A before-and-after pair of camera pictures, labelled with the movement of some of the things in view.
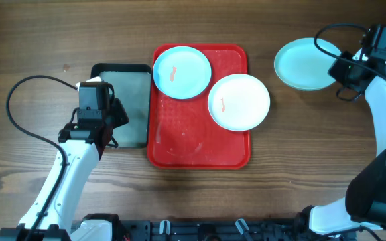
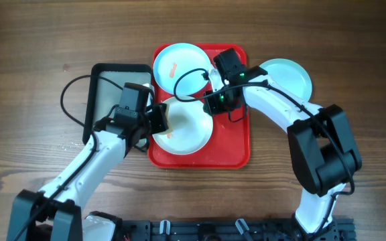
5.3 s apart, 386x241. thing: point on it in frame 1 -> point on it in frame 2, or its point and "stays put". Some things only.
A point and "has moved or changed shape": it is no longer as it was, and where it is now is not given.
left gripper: [121, 118] -> [158, 111]
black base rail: [218, 229] stays put
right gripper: [335, 71] -> [213, 108]
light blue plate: [182, 72] stays put
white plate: [238, 102] has moved or changed shape
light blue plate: [302, 65] has moved or changed shape
